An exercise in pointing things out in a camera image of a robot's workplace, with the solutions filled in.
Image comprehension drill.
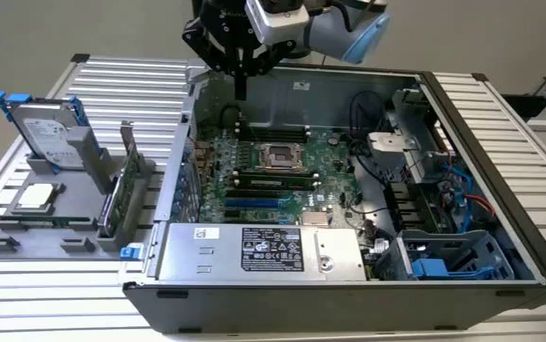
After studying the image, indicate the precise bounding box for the green motherboard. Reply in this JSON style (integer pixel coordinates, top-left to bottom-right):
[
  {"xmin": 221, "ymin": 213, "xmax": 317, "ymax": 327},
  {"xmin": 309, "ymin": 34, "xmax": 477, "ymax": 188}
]
[{"xmin": 191, "ymin": 123, "xmax": 365, "ymax": 229}]

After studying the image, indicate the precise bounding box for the black plastic fan shroud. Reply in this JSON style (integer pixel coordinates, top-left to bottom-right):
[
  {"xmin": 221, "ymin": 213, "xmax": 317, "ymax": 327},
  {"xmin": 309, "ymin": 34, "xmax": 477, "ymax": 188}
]
[{"xmin": 382, "ymin": 180, "xmax": 448, "ymax": 234}]

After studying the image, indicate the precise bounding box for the blue case latch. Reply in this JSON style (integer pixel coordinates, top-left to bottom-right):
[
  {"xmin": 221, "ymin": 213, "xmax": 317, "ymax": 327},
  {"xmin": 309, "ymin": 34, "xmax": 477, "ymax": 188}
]
[{"xmin": 117, "ymin": 243, "xmax": 141, "ymax": 264}]

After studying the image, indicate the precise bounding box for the RAM stick with white label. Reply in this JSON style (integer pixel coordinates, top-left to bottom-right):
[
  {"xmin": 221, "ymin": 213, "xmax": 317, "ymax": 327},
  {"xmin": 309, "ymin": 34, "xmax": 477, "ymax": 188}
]
[{"xmin": 235, "ymin": 174, "xmax": 317, "ymax": 190}]

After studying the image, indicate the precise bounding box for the blue wire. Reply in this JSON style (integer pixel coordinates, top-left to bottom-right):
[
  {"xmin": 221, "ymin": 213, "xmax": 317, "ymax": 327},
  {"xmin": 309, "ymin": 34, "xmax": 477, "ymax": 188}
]
[{"xmin": 442, "ymin": 160, "xmax": 482, "ymax": 236}]

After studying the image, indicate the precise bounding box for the green graphics card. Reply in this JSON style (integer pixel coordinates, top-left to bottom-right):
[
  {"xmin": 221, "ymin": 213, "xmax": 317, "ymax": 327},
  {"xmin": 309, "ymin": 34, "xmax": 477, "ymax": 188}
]
[{"xmin": 96, "ymin": 120, "xmax": 148, "ymax": 238}]

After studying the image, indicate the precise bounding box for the black bracket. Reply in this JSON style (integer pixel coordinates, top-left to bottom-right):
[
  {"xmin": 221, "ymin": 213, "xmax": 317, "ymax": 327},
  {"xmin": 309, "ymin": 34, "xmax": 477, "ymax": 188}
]
[{"xmin": 498, "ymin": 93, "xmax": 546, "ymax": 119}]

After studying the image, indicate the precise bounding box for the hard disk in blue carrier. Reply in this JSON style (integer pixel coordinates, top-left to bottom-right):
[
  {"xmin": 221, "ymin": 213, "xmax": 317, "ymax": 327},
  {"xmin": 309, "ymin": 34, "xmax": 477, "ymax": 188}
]
[{"xmin": 0, "ymin": 91, "xmax": 95, "ymax": 171}]

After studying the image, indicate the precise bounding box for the CPU socket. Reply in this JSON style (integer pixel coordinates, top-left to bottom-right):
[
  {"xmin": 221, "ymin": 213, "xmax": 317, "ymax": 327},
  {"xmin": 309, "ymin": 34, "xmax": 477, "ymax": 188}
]
[{"xmin": 255, "ymin": 141, "xmax": 306, "ymax": 171}]

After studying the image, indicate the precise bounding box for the rear port block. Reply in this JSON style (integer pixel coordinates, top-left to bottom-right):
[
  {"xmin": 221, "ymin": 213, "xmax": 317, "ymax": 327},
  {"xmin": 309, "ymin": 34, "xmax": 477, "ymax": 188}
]
[{"xmin": 193, "ymin": 140, "xmax": 213, "ymax": 169}]

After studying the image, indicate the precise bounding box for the small silver heat sink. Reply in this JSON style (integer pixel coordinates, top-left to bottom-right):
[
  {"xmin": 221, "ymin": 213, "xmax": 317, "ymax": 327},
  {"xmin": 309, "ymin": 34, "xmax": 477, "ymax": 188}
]
[{"xmin": 300, "ymin": 212, "xmax": 334, "ymax": 228}]

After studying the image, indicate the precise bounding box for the open grey PC case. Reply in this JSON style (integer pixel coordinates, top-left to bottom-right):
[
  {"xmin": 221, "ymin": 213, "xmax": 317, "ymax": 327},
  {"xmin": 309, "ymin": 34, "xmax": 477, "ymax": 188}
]
[{"xmin": 121, "ymin": 58, "xmax": 546, "ymax": 336}]

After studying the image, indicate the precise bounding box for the blue disk carrier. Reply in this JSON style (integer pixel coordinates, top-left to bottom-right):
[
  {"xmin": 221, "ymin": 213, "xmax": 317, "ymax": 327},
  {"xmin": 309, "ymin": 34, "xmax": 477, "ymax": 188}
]
[{"xmin": 409, "ymin": 257, "xmax": 510, "ymax": 281}]

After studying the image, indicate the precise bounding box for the long black expansion slot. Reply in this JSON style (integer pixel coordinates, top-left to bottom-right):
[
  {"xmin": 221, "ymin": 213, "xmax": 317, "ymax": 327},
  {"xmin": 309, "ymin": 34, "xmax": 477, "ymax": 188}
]
[{"xmin": 227, "ymin": 187, "xmax": 284, "ymax": 201}]

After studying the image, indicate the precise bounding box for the red wire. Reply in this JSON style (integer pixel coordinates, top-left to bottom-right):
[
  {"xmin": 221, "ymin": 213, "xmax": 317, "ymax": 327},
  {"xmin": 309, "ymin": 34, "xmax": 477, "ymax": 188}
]
[{"xmin": 464, "ymin": 193, "xmax": 498, "ymax": 217}]

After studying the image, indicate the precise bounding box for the blue expansion slot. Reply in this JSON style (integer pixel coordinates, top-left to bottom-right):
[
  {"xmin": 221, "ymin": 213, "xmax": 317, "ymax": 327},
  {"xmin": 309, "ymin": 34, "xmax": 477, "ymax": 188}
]
[{"xmin": 224, "ymin": 198, "xmax": 282, "ymax": 212}]

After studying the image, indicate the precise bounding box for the silver metal drive cage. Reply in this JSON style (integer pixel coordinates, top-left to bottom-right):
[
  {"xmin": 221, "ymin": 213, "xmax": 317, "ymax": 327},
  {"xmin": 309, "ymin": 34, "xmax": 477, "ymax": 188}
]
[{"xmin": 364, "ymin": 87, "xmax": 462, "ymax": 187}]

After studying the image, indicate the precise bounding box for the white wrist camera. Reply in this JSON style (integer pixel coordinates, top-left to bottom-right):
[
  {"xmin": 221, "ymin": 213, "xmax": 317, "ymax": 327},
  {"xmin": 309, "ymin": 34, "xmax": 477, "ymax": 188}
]
[{"xmin": 245, "ymin": 0, "xmax": 310, "ymax": 46}]

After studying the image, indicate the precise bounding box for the silver CPU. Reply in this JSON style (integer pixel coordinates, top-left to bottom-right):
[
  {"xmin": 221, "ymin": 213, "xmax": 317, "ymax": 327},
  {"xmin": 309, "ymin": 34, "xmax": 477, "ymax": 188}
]
[{"xmin": 15, "ymin": 182, "xmax": 65, "ymax": 210}]

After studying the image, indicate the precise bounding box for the green RAM stick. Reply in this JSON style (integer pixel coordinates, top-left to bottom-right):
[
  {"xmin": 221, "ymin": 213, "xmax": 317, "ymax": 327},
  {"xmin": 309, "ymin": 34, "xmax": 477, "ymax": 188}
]
[{"xmin": 0, "ymin": 214, "xmax": 97, "ymax": 229}]

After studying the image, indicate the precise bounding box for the grey disk bay cage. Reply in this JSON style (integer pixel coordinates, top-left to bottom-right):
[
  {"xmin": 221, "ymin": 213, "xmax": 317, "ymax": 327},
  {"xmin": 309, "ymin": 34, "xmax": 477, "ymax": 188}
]
[{"xmin": 373, "ymin": 229, "xmax": 517, "ymax": 283}]

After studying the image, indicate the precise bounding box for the grey parts rack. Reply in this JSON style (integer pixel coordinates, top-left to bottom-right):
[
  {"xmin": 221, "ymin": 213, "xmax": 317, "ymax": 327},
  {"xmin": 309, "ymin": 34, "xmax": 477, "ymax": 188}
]
[{"xmin": 0, "ymin": 127, "xmax": 169, "ymax": 264}]

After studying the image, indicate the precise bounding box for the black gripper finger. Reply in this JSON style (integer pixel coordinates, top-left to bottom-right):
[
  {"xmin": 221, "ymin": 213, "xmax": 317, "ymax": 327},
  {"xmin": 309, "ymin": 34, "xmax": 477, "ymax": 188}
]
[
  {"xmin": 180, "ymin": 17, "xmax": 244, "ymax": 100},
  {"xmin": 241, "ymin": 41, "xmax": 298, "ymax": 100}
]

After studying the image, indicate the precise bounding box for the silver power supply unit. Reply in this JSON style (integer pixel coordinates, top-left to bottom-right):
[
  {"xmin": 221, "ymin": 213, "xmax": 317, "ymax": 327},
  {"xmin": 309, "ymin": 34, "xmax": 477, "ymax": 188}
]
[{"xmin": 155, "ymin": 222, "xmax": 369, "ymax": 284}]

